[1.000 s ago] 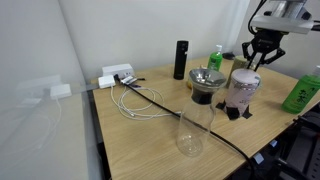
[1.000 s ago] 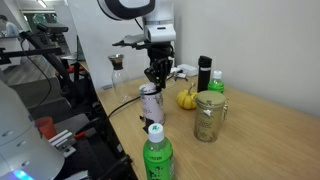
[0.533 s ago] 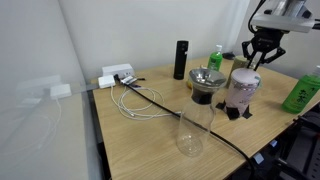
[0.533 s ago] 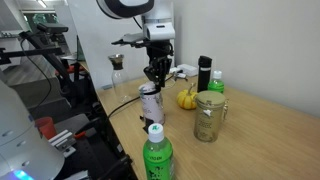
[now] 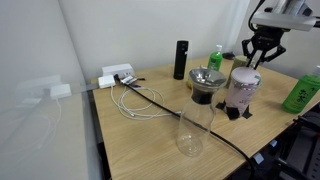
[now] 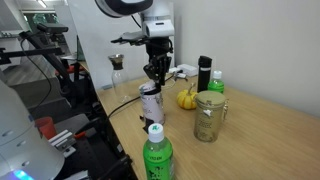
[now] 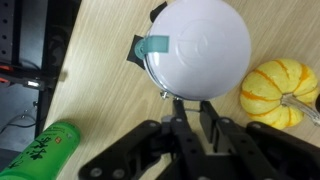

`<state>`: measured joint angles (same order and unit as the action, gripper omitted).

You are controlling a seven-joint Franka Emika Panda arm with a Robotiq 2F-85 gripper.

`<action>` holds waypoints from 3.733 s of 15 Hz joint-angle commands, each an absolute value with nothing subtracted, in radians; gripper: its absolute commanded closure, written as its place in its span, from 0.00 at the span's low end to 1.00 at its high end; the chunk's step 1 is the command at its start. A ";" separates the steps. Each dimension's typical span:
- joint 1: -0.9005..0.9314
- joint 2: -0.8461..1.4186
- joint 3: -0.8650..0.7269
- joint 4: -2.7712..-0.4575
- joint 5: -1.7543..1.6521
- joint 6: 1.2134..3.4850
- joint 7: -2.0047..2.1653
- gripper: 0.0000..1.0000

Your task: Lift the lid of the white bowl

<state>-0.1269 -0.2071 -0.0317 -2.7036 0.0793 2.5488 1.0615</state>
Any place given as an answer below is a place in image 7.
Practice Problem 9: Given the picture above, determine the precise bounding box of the yellow orange striped pumpkin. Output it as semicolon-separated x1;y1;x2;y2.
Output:
239;58;320;131

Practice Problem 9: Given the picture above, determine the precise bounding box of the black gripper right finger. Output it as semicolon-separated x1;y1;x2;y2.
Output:
199;100;320;180

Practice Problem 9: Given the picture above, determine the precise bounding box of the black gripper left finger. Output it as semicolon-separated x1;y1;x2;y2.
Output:
78;99;214;180

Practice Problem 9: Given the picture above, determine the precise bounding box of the teal tape tab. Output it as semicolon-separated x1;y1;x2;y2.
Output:
134;35;170;62

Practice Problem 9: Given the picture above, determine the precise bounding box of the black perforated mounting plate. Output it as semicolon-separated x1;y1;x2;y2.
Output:
0;0;24;66

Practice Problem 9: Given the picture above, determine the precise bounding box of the white round tin lid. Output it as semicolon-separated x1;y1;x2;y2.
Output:
145;0;253;102

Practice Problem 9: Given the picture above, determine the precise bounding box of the red handled tool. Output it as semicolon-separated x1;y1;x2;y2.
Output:
0;64;16;84

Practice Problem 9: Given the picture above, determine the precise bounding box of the green tea bottle white cap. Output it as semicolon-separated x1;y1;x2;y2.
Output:
0;120;82;180

